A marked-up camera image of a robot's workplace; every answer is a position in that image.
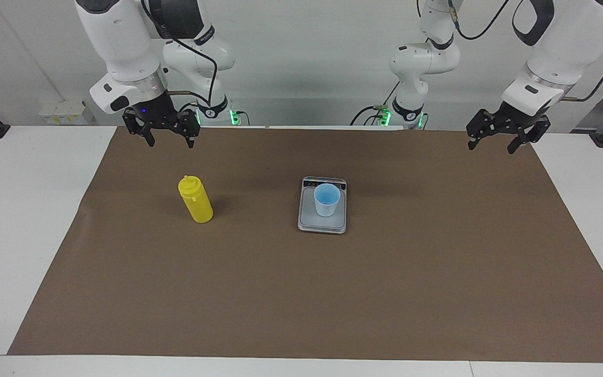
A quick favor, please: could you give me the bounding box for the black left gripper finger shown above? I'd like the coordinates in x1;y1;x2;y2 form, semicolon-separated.
507;117;551;154
466;110;495;151

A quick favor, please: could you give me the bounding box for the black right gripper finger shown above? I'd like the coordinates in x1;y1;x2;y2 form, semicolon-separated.
122;113;155;147
176;109;201;149

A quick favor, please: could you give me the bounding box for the yellow squeeze bottle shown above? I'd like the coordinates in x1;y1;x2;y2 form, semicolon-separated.
178;175;214;224

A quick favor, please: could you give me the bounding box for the light blue plastic cup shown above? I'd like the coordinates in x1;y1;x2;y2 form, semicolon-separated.
314;184;341;217

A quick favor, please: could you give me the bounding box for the silver digital kitchen scale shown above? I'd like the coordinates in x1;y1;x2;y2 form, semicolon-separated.
297;177;348;234

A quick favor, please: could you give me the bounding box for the brown table mat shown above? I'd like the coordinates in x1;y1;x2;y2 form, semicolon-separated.
7;126;603;363

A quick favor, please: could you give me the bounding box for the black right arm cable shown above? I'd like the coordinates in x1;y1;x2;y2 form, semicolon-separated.
142;0;219;110

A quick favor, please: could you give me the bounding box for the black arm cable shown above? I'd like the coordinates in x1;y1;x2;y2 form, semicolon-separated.
447;0;603;101
142;0;219;110

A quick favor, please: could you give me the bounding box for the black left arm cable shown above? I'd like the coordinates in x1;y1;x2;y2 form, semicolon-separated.
447;0;603;101

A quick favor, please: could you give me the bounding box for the black base power cable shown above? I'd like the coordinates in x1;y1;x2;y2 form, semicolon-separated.
178;102;251;126
350;79;401;126

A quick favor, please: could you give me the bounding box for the white wall socket box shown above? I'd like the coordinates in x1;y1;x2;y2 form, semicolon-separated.
39;99;88;125

